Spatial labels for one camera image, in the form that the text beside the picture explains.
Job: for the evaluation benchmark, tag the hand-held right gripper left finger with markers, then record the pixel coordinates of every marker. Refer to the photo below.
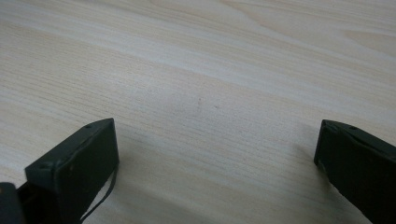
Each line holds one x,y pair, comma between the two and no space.
84,161

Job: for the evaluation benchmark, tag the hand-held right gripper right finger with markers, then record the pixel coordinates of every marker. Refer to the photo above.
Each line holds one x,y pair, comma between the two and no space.
358,165

